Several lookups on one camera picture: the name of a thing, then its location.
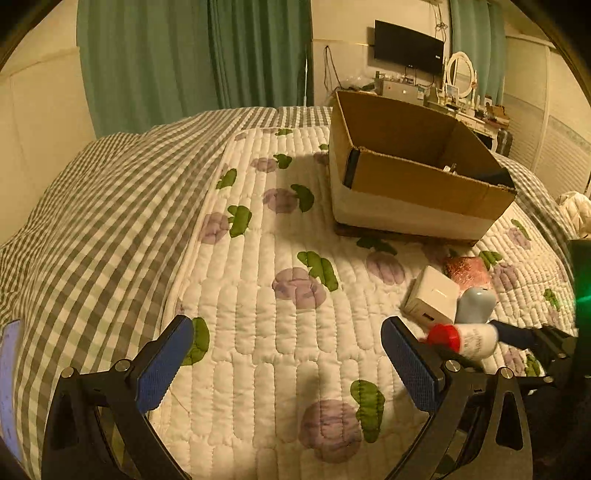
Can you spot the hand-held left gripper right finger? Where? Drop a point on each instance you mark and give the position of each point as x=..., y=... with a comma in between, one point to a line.
x=411, y=369

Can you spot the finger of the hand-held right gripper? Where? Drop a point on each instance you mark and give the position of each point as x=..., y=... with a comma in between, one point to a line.
x=515, y=333

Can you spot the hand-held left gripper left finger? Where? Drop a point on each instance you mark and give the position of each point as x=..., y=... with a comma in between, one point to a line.
x=161, y=364

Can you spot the white bottle with red cap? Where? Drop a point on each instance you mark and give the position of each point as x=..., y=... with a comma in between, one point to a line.
x=471, y=339

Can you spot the cardboard box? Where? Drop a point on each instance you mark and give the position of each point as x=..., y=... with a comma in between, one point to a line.
x=415, y=212

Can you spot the grey rounded bottle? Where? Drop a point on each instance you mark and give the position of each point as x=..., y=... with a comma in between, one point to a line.
x=475, y=304

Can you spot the white power adapter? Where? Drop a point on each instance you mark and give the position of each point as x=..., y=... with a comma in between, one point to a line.
x=431, y=293

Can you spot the pink glittery packet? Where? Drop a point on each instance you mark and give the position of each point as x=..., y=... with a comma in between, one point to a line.
x=466, y=270

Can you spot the white floral quilt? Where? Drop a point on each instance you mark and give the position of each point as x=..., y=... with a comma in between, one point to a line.
x=268, y=323

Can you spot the crumpled cream cloth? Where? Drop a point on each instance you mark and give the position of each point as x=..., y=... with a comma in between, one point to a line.
x=575, y=212

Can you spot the small metallic item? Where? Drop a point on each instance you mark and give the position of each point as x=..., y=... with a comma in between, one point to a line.
x=450, y=167

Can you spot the dark suitcase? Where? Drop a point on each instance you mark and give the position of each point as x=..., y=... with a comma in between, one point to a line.
x=502, y=142

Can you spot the cluttered white dresser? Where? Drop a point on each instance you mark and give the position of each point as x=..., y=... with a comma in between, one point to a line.
x=480, y=117

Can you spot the white wardrobe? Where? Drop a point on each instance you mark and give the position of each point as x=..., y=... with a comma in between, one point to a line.
x=549, y=115

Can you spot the white round vanity mirror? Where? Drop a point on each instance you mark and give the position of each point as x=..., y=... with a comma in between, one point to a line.
x=461, y=74

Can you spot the silver set-top box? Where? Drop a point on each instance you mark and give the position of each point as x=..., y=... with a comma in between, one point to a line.
x=397, y=87

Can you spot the green curtain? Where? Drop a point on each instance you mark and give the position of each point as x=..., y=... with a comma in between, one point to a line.
x=480, y=37
x=184, y=60

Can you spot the black wall television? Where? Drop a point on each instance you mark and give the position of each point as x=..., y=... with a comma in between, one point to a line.
x=406, y=44

